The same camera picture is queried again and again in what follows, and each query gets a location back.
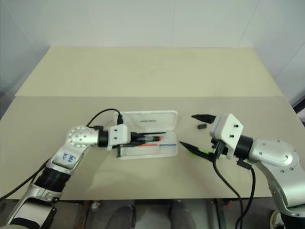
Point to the white rounded object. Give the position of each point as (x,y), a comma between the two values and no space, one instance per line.
(275,218)

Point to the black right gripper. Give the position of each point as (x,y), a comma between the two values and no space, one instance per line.
(220,147)

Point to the dark grey rounded shape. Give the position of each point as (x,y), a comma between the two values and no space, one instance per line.
(122,217)

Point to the small black marker cap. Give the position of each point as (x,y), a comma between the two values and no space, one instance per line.
(202,126)

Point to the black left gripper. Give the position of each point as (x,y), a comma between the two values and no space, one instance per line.
(133,139)

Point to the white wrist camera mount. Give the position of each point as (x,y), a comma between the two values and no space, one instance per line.
(226,126)
(118,134)

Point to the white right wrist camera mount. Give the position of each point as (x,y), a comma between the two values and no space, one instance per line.
(226,126)

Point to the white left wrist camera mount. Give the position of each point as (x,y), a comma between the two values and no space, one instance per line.
(118,134)

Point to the white plastic pencil case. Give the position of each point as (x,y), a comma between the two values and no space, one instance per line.
(147,119)

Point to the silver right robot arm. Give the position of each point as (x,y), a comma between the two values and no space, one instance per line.
(274,152)

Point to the green marker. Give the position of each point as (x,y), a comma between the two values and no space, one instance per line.
(205,150)

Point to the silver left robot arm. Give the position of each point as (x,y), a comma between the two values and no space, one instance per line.
(81,138)

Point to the red marker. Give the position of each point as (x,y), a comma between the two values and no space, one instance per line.
(158,138)

